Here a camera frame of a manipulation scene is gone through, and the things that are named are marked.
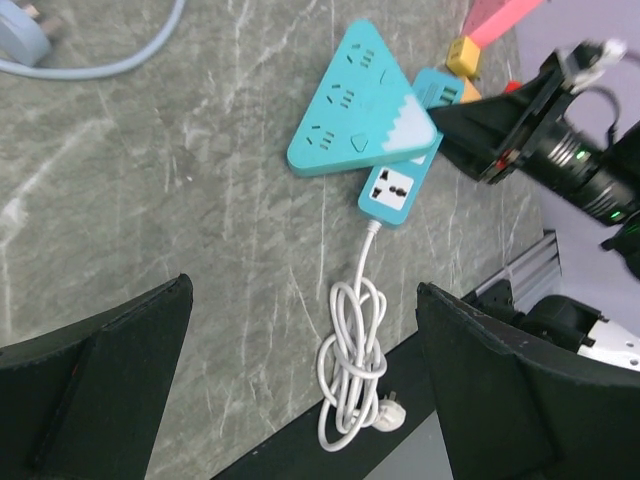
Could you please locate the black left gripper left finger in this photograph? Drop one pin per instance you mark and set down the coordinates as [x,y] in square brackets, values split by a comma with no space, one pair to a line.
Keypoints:
[85,401]

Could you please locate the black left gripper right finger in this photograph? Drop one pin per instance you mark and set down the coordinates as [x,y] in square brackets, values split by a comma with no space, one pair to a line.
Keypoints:
[550,395]

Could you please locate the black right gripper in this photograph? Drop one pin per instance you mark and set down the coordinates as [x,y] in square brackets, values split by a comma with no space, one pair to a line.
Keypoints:
[527,129]

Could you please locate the red cube socket adapter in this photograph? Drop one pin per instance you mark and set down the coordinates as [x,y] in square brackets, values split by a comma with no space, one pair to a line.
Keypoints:
[512,86]

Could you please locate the pink triangular socket adapter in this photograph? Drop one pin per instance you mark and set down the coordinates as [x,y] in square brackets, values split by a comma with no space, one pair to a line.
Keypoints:
[487,20]

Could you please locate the yellow USB charger plug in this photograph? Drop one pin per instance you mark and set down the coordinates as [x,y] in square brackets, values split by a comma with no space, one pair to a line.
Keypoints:
[470,92]

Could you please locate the teal triangular socket adapter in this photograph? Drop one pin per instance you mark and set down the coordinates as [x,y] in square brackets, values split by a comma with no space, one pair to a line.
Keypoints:
[364,112]

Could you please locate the teal USB power strip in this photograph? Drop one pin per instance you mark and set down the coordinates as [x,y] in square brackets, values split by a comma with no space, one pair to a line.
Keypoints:
[391,190]

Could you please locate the aluminium frame rail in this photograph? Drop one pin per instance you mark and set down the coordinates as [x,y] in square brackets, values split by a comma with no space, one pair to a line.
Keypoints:
[532,275]

